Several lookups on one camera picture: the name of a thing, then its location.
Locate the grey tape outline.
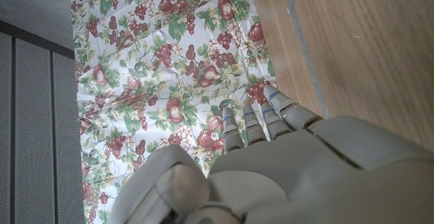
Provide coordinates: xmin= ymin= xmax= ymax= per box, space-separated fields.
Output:
xmin=279 ymin=0 xmax=330 ymax=119

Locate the grey perforated wall panel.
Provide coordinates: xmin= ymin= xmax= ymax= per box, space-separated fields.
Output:
xmin=52 ymin=51 xmax=85 ymax=224
xmin=0 ymin=30 xmax=14 ymax=224
xmin=14 ymin=37 xmax=52 ymax=224

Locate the floral fruit print backdrop cloth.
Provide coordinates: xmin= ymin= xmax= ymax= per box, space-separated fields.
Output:
xmin=69 ymin=0 xmax=277 ymax=224

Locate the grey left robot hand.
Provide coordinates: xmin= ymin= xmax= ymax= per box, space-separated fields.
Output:
xmin=108 ymin=84 xmax=434 ymax=224

